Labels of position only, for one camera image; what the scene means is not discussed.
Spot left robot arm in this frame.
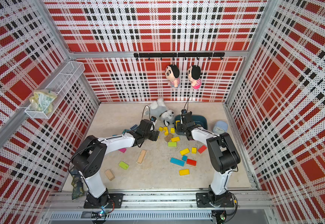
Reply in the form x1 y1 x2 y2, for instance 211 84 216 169
71 116 159 208

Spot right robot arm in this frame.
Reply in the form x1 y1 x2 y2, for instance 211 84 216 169
177 109 241 208

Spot blue striped block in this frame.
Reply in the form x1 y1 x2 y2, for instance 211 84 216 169
130 124 138 131

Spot dark teal plastic bin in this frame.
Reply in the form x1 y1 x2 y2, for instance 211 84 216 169
174 114 208 135

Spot yellow block beside green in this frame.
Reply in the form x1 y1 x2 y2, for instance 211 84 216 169
171 137 180 142

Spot yellow arch block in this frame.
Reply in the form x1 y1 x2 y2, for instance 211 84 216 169
163 127 169 136

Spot lime green block centre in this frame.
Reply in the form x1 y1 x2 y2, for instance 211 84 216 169
168 142 177 147

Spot lime green block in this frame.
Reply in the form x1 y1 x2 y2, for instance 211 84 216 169
119 161 129 170
168 142 177 147

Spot grey husky plush toy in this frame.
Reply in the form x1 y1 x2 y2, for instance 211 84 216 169
144 98 175 127

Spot long natural wood block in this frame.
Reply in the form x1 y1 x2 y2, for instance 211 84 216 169
136 150 147 164

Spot small yellow square block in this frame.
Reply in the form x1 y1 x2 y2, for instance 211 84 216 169
191 147 197 154

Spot magenta block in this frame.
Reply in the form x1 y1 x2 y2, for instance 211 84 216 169
119 148 127 153

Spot red block right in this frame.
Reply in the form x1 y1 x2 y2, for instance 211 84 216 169
198 145 207 154

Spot light blue alarm clock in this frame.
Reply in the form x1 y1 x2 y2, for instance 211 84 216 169
213 120 228 134

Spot long teal block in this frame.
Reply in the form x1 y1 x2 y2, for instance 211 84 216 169
170 158 185 167

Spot red rectangular block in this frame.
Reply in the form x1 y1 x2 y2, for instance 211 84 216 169
186 159 197 166

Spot lime green block left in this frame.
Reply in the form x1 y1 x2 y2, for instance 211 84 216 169
119 161 129 170

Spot yellow block front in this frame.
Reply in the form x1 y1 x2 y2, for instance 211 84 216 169
179 169 190 176

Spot right hanging cartoon doll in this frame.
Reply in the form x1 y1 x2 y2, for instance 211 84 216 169
187 65 202 90

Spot hanging cartoon doll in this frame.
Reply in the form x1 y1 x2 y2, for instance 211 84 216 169
187 65 202 90
165 64 180 88

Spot left hanging cartoon doll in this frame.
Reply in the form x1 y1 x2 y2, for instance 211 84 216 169
165 64 180 88

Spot natural wood cube block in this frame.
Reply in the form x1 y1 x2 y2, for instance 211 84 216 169
105 169 115 181

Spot dark patterned cloth bag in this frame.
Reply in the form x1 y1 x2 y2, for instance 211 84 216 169
70 167 84 200

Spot yellow-green snack packet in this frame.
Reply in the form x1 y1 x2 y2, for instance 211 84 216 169
29 89 58 114

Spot black hook rail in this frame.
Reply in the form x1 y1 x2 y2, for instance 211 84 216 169
133 52 226 59

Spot white wire wall basket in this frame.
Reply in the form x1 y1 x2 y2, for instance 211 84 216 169
25 61 85 119

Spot metal linear rail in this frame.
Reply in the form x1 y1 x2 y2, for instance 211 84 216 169
40 189 278 224

